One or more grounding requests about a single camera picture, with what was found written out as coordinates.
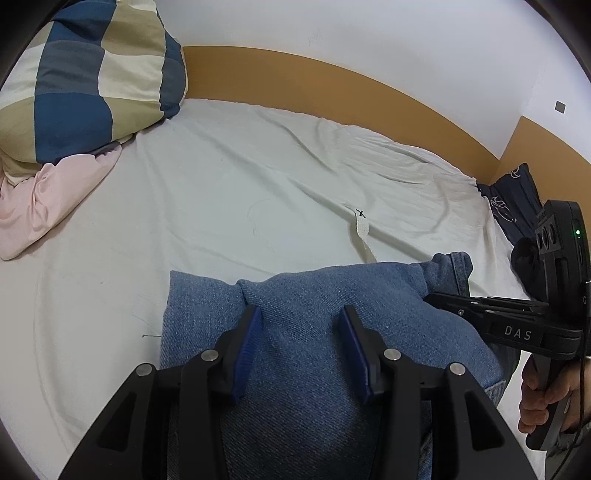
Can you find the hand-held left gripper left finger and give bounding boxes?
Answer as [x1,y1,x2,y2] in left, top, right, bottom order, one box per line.
[58,305,263,480]

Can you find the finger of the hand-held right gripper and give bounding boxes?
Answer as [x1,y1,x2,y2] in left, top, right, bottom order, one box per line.
[424,293,550,333]

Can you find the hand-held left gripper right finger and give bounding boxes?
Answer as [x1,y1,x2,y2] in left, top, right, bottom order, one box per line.
[338,307,539,480]

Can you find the blue denim jeans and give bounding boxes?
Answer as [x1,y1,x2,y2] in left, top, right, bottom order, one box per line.
[159,251,509,480]

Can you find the person's right hand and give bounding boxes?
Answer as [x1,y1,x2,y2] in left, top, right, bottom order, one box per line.
[519,364,588,433]

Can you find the navy printed garment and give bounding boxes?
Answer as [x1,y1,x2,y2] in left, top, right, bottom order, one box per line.
[475,162,546,245]

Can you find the white bed sheet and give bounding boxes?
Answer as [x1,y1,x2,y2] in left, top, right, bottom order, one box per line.
[0,97,541,480]

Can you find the pink blanket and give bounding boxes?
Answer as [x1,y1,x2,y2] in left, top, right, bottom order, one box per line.
[0,143,123,261]

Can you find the tan wooden bed board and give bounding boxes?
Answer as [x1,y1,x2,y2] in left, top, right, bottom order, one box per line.
[182,45,591,195]

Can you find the blue and beige checkered pillow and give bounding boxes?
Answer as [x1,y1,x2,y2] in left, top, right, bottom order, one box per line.
[0,0,188,185]

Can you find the white fabric strap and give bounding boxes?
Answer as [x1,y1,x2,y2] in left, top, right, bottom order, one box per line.
[344,205,377,264]

